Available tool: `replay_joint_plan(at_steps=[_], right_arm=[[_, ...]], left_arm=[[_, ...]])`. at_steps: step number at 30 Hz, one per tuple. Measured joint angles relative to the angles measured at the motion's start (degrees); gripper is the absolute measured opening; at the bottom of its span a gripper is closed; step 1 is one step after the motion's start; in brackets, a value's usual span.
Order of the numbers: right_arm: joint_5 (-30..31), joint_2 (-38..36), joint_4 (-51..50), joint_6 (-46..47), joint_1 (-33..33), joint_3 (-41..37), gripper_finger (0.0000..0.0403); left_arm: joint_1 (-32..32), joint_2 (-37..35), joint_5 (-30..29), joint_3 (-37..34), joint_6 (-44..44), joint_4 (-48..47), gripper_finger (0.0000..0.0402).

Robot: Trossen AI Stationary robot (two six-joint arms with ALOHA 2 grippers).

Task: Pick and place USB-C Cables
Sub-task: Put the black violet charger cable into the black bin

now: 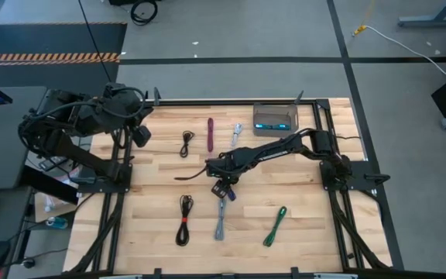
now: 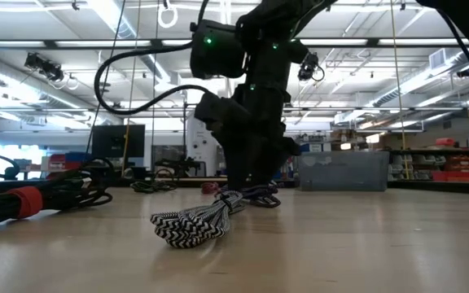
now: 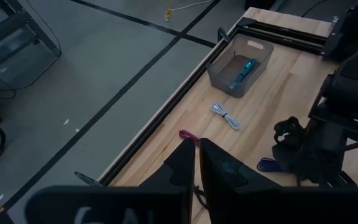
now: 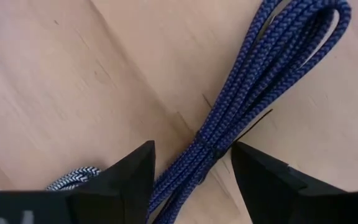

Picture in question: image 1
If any thin black hanging cable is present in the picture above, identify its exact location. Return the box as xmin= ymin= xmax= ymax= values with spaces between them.
xmin=77 ymin=0 xmax=112 ymax=83

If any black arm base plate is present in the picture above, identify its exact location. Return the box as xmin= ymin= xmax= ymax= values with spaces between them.
xmin=77 ymin=162 xmax=133 ymax=194
xmin=319 ymin=160 xmax=391 ymax=191

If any maroon cable tie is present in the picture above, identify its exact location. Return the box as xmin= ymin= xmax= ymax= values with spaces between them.
xmin=206 ymin=117 xmax=214 ymax=153

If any yellow cable with plug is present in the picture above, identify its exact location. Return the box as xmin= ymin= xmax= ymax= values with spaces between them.
xmin=352 ymin=0 xmax=376 ymax=37

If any coiled black floor cable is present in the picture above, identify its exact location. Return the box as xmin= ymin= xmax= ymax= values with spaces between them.
xmin=129 ymin=0 xmax=160 ymax=26

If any green braided USB cable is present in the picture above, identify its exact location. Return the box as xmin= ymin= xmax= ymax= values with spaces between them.
xmin=262 ymin=205 xmax=288 ymax=248

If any black mat with orange stripes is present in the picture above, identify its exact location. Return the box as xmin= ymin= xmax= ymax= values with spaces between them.
xmin=0 ymin=22 xmax=129 ymax=98

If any white USB cable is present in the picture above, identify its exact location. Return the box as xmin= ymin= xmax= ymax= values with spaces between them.
xmin=230 ymin=122 xmax=244 ymax=147

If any clear grey plastic bin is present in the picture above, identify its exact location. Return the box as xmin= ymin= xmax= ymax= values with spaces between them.
xmin=252 ymin=101 xmax=300 ymax=138

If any black remote control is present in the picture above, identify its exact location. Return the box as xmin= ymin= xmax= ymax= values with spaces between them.
xmin=38 ymin=154 xmax=69 ymax=172

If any black cable with red strap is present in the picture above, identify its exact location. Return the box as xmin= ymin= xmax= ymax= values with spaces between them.
xmin=174 ymin=194 xmax=195 ymax=247

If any brown cardboard box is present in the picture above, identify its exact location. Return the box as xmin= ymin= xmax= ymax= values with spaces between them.
xmin=33 ymin=191 xmax=80 ymax=225

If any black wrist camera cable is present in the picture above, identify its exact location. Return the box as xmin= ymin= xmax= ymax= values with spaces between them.
xmin=102 ymin=86 xmax=147 ymax=119
xmin=173 ymin=165 xmax=209 ymax=182

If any black aluminium table frame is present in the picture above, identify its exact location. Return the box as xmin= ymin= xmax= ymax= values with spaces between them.
xmin=66 ymin=88 xmax=394 ymax=279

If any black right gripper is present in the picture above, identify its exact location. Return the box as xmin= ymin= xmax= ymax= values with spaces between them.
xmin=205 ymin=150 xmax=247 ymax=202

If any grey metal desk foot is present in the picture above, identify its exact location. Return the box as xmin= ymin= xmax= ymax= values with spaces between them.
xmin=396 ymin=0 xmax=446 ymax=28

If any teal braided USB cable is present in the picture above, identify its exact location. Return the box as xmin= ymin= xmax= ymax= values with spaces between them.
xmin=254 ymin=122 xmax=290 ymax=131

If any clear plastic bottle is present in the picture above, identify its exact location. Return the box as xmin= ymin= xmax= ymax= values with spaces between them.
xmin=43 ymin=192 xmax=57 ymax=213

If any white floor cable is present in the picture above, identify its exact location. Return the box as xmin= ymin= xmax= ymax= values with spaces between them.
xmin=363 ymin=24 xmax=446 ymax=78

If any black-white zigzag braided cable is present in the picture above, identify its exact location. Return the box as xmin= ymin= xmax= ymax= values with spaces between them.
xmin=214 ymin=197 xmax=228 ymax=242

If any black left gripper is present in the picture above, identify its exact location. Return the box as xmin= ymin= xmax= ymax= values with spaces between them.
xmin=108 ymin=85 xmax=156 ymax=149

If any short black USB cable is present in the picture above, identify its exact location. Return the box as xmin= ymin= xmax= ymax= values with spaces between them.
xmin=179 ymin=129 xmax=196 ymax=159

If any teal water bottle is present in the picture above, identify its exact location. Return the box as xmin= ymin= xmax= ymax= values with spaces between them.
xmin=44 ymin=215 xmax=70 ymax=230

